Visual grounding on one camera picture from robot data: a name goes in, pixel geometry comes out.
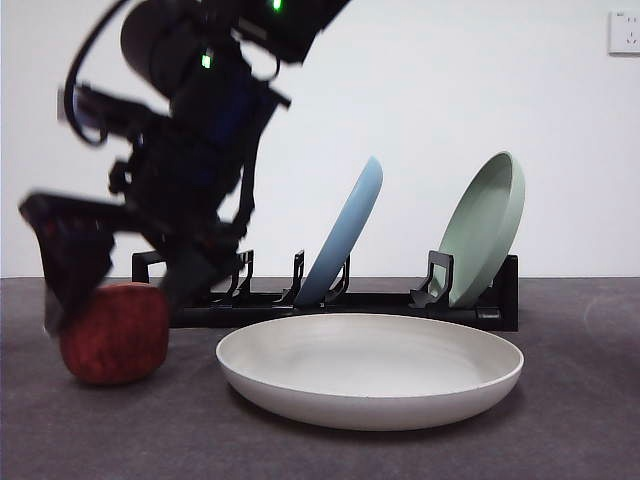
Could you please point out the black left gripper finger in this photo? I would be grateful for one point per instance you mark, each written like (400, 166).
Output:
(70, 270)
(192, 280)

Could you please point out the red apple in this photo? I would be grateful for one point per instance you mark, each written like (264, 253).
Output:
(115, 340)

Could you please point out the cream yellow plate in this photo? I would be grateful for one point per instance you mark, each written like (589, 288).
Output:
(370, 380)

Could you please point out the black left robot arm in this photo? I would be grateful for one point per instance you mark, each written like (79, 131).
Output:
(200, 150)

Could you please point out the blue plate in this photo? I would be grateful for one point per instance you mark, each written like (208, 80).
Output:
(350, 225)

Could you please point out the black plate rack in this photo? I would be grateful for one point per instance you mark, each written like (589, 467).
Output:
(400, 312)

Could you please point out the green plate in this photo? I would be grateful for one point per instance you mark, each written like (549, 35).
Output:
(482, 235)

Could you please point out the white wall socket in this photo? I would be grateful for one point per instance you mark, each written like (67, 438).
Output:
(625, 32)

